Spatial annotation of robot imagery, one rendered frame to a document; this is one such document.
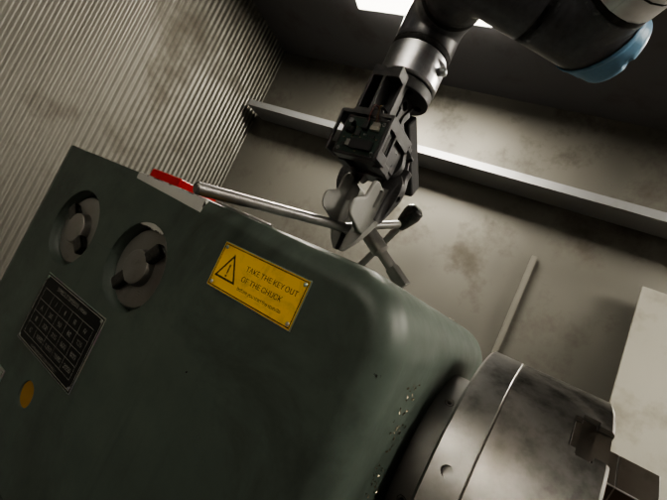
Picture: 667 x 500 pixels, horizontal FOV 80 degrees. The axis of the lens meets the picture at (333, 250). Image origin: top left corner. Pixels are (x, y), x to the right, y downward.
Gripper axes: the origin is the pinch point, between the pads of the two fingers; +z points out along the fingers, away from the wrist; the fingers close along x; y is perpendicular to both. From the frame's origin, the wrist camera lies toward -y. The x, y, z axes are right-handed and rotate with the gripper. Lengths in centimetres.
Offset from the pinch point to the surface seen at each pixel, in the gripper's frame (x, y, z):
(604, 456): 31.2, -2.0, 9.1
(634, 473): 33.8, -3.9, 9.4
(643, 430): 81, -265, 9
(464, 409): 19.9, 0.7, 10.9
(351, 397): 14.2, 13.9, 12.2
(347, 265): 9.0, 13.1, 3.3
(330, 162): -206, -261, -100
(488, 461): 23.5, 2.3, 13.6
